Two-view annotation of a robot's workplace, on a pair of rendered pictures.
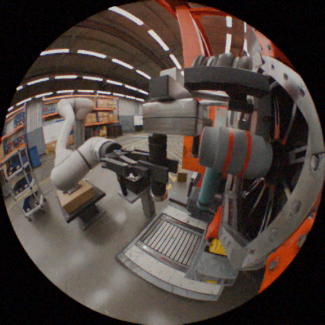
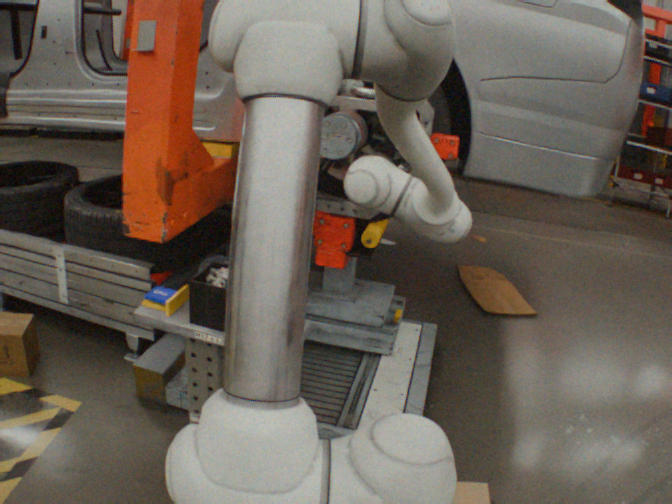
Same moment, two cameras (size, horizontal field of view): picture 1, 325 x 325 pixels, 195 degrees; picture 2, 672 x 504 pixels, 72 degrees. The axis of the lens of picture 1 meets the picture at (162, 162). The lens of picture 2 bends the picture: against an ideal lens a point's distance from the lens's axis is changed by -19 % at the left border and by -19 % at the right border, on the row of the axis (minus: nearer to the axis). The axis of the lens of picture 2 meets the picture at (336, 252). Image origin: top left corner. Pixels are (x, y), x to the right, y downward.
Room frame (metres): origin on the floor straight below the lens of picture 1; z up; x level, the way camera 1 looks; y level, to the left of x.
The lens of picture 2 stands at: (0.85, 1.39, 1.11)
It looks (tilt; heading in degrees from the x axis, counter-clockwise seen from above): 20 degrees down; 248
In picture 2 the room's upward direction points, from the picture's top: 6 degrees clockwise
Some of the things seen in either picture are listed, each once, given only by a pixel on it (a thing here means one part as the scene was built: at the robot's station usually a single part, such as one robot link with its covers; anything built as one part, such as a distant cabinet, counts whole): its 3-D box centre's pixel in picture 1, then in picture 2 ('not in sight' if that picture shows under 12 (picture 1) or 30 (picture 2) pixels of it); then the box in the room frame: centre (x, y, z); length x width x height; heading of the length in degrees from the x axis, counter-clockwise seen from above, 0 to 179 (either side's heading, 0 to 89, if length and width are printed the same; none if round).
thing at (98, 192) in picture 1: (82, 205); not in sight; (0.53, 0.92, 0.15); 0.50 x 0.50 x 0.30; 65
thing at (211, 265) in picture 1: (232, 245); (340, 266); (0.10, -0.42, 0.32); 0.40 x 0.30 x 0.28; 148
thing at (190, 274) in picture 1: (219, 254); (335, 312); (0.10, -0.42, 0.13); 0.50 x 0.36 x 0.10; 148
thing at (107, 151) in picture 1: (117, 155); not in sight; (0.26, 0.14, 0.83); 0.09 x 0.08 x 0.07; 58
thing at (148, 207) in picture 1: (147, 200); (210, 391); (0.67, 0.15, 0.21); 0.10 x 0.10 x 0.42; 58
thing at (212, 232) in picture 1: (226, 228); (337, 235); (0.17, -0.31, 0.48); 0.16 x 0.12 x 0.17; 58
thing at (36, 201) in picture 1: (22, 185); not in sight; (0.11, 2.03, 0.50); 0.53 x 0.42 x 1.00; 148
